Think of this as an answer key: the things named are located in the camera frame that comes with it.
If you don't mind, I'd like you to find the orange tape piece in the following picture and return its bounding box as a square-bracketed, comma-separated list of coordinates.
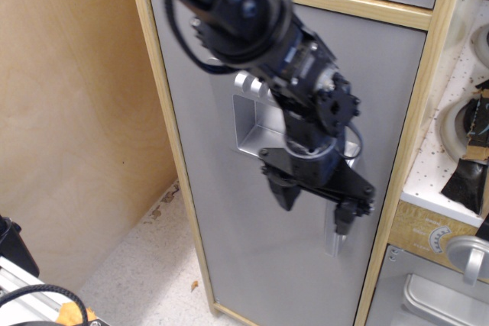
[56, 302, 83, 325]

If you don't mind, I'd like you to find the silver oven knob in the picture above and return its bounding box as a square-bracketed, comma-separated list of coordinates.
[446, 236, 488, 286]

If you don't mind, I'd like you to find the grey oven door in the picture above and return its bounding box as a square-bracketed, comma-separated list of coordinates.
[366, 245, 488, 326]

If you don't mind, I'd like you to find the black box left edge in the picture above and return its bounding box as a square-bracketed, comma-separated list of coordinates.
[1, 216, 40, 277]

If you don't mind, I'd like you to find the wooden toy kitchen frame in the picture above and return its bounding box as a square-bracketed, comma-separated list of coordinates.
[136, 0, 457, 325]

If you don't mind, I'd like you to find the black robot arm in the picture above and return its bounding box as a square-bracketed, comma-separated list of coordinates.
[164, 0, 374, 235]

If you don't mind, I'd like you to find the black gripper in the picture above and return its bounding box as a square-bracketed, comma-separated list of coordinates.
[259, 134, 375, 235]

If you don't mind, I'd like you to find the aluminium rail base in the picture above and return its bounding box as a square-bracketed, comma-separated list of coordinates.
[0, 255, 104, 326]

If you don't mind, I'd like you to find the black braided cable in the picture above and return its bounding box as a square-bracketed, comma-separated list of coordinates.
[0, 282, 89, 326]

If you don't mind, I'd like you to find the grey fridge door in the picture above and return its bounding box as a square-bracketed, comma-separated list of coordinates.
[151, 0, 426, 325]

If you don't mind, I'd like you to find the silver fridge door handle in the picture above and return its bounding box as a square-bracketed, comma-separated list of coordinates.
[324, 204, 347, 257]

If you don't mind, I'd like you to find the white speckled sink counter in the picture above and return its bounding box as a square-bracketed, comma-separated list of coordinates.
[400, 0, 488, 227]

